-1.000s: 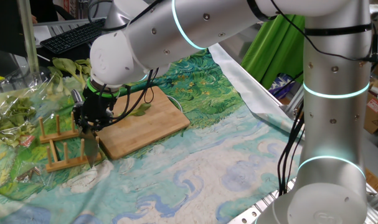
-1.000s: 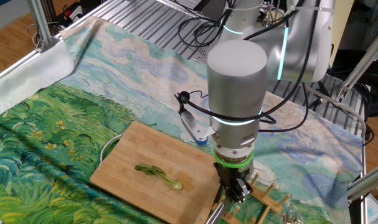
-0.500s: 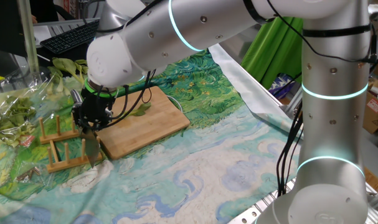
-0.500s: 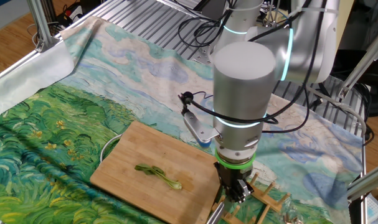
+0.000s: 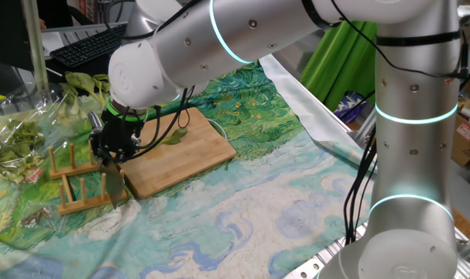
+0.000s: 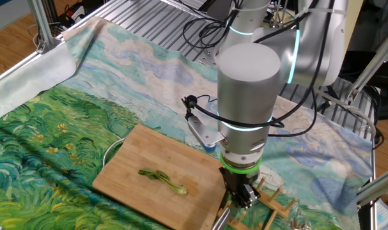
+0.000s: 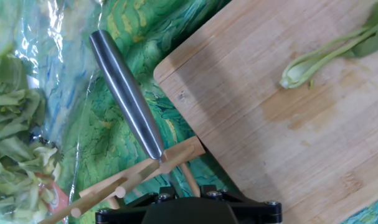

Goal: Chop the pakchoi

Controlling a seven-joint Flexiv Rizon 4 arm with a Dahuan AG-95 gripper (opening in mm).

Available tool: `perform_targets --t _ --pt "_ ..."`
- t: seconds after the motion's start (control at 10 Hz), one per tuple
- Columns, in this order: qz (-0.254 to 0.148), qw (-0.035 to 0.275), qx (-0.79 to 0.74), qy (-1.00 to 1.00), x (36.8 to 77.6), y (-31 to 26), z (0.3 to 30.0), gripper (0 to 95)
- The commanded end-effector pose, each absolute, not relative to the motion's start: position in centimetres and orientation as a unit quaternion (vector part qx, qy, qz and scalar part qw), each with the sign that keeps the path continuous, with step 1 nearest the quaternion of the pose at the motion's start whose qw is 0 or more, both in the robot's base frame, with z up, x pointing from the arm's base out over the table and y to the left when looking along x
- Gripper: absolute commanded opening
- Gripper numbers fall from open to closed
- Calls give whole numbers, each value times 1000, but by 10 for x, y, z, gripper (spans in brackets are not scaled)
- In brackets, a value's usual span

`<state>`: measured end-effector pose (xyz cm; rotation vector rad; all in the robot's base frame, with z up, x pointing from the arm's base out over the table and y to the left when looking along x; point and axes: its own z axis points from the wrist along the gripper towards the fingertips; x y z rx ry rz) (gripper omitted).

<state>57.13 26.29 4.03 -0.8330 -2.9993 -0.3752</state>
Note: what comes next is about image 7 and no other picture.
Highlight painted landscape tablecloth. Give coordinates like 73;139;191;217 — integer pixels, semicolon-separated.
0;0;378;224

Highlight green pakchoi stalk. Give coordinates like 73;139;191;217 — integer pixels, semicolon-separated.
279;0;378;90

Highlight chopped greens pile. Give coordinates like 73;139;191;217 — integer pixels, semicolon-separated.
0;40;64;224

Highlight clear plastic bag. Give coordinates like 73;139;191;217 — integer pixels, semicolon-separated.
0;0;105;224

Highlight wooden peg rack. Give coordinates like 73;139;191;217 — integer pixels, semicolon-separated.
37;135;207;224

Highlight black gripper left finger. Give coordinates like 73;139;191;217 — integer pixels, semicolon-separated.
95;185;181;224

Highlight bamboo cutting board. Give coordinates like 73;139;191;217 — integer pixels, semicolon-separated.
153;0;378;224

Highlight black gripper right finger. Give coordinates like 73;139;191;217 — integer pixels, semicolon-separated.
201;184;283;224

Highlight steel kitchen knife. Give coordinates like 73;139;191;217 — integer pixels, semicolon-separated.
88;29;179;195

